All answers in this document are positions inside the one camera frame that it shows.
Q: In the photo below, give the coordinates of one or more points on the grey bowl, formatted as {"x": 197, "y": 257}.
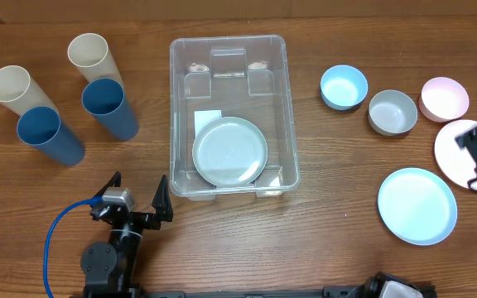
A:
{"x": 392, "y": 112}

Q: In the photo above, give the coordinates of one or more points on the pink plate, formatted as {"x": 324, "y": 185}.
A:
{"x": 456, "y": 163}

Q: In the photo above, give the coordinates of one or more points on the blue cup left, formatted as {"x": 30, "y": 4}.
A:
{"x": 42, "y": 128}

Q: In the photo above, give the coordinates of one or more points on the light blue bowl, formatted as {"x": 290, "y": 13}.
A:
{"x": 343, "y": 87}

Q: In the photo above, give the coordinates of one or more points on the beige cup back left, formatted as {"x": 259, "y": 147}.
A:
{"x": 91, "y": 55}

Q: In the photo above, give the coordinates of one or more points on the light blue plate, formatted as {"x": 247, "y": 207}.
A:
{"x": 417, "y": 206}

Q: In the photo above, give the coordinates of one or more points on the pink bowl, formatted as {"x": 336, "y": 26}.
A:
{"x": 443, "y": 99}

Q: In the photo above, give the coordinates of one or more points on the blue cup right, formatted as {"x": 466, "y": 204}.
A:
{"x": 106, "y": 100}

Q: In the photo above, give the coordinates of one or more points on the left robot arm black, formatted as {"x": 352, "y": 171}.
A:
{"x": 109, "y": 266}

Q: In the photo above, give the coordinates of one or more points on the beige cup far left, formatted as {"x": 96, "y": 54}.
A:
{"x": 20, "y": 92}

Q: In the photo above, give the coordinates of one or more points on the beige cup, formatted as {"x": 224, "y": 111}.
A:
{"x": 20, "y": 92}
{"x": 91, "y": 55}

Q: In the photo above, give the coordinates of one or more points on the clear plastic storage bin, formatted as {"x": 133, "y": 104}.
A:
{"x": 242, "y": 76}

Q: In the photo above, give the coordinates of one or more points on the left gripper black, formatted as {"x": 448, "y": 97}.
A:
{"x": 161, "y": 204}

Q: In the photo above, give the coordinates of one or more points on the blue cup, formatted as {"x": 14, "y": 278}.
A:
{"x": 42, "y": 128}
{"x": 106, "y": 100}

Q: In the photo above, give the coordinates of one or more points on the grey plate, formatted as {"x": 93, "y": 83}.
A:
{"x": 230, "y": 152}

